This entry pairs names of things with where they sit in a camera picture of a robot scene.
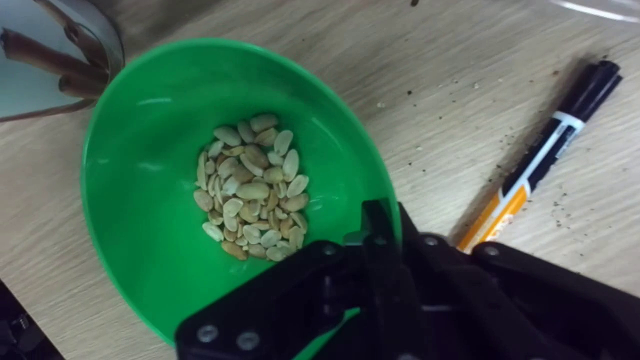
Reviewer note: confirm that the brown stick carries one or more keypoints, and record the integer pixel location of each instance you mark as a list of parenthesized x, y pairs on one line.
[(46, 56), (80, 37)]

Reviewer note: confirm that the green plastic bowl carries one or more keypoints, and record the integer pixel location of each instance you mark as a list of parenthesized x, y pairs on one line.
[(147, 220)]

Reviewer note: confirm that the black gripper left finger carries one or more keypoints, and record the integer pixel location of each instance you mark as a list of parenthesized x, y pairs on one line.
[(376, 226)]

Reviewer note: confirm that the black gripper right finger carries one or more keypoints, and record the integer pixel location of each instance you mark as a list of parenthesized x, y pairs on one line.
[(409, 231)]

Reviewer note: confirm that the pile of peanuts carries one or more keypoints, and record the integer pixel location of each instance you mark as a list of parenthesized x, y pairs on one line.
[(253, 191)]

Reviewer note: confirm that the black orange marker pen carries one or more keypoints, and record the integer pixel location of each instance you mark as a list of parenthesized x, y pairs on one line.
[(541, 160)]

